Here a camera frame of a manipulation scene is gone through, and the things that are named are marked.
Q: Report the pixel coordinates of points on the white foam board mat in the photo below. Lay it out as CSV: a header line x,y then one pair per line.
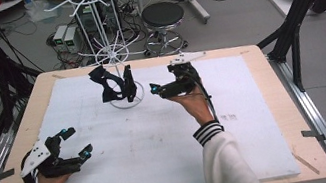
x,y
146,141

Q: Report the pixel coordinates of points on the person's right hand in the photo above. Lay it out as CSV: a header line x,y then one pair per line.
x,y
197,105

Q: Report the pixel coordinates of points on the grey bench power supply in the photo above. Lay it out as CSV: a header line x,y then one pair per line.
x,y
71,40
60,37

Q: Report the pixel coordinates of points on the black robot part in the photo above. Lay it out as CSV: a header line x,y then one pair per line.
x,y
107,94

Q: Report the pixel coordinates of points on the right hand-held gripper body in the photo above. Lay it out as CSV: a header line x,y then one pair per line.
x,y
185,84

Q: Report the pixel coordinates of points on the black bow tie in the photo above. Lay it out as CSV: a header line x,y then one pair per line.
x,y
129,83

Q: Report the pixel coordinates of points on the black round stool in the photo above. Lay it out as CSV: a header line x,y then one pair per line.
x,y
162,13

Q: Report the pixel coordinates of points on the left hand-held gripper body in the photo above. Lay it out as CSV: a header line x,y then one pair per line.
x,y
35,156

